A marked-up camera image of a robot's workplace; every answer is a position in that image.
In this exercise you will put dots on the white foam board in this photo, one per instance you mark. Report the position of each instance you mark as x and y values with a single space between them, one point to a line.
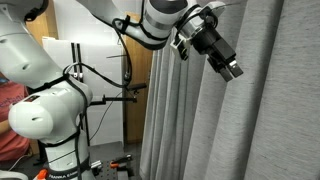
106 133

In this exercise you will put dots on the large grey woven curtain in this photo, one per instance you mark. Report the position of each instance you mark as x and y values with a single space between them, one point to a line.
253 126

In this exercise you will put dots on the person in red shirt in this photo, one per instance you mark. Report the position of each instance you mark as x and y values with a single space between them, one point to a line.
10 146

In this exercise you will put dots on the person's bare forearm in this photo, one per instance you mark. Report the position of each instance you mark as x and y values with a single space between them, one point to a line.
2 126

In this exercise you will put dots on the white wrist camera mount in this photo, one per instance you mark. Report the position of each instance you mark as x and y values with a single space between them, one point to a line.
180 46

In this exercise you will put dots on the wooden door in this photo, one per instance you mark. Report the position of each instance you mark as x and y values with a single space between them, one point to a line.
136 116

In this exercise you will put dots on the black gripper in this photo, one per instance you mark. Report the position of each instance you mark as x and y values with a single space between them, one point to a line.
215 41

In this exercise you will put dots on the wooden wall panel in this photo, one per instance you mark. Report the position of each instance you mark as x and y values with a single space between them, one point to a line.
50 23

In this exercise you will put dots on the black perforated robot table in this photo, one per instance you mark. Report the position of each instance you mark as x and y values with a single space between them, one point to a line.
103 151

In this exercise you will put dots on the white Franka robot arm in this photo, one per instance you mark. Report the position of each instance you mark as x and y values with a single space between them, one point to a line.
33 60

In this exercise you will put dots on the black vertical stand poles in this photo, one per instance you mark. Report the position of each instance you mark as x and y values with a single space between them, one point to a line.
77 53

